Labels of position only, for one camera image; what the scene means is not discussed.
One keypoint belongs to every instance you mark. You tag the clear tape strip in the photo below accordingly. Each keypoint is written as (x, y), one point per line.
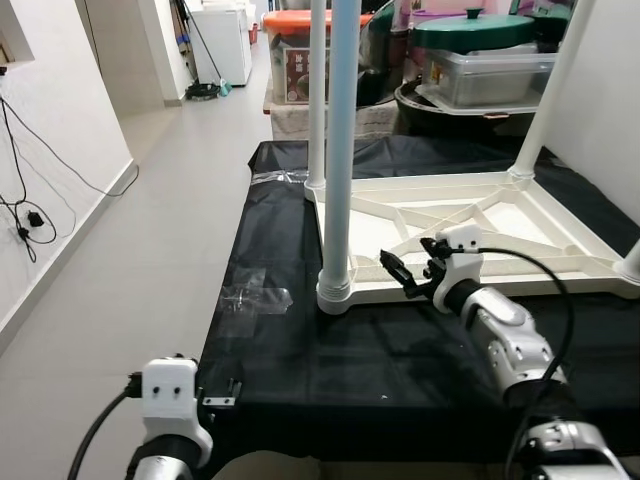
(278, 177)

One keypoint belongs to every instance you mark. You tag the clear tape patch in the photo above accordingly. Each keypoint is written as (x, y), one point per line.
(255, 295)

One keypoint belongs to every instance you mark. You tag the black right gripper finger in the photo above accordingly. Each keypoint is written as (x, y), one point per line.
(433, 253)
(400, 275)

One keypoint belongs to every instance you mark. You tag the clear plastic container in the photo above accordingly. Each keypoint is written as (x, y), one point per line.
(490, 78)

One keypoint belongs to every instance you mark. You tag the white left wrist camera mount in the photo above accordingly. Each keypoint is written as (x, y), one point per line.
(170, 395)

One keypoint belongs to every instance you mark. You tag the white wall socket with plug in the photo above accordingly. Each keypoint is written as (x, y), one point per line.
(35, 220)

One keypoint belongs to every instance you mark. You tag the orange lidded storage box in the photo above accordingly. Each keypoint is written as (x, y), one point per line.
(290, 20)

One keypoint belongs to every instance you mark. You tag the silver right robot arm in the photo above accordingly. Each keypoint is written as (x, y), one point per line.
(510, 340)

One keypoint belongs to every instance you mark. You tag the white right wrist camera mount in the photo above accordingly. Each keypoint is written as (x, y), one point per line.
(460, 245)

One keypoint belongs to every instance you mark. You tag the beige stone counter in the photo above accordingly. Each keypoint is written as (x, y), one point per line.
(290, 120)

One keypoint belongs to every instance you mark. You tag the black plastic bag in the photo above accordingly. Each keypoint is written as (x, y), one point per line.
(380, 60)

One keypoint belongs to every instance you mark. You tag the green headed mop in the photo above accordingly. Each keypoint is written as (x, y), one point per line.
(222, 85)

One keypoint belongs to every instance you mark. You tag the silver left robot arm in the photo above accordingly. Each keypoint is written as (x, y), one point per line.
(165, 465)

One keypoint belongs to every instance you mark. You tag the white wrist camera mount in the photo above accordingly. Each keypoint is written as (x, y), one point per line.
(460, 245)
(170, 395)

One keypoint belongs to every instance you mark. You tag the green pot lid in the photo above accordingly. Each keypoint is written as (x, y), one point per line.
(475, 30)

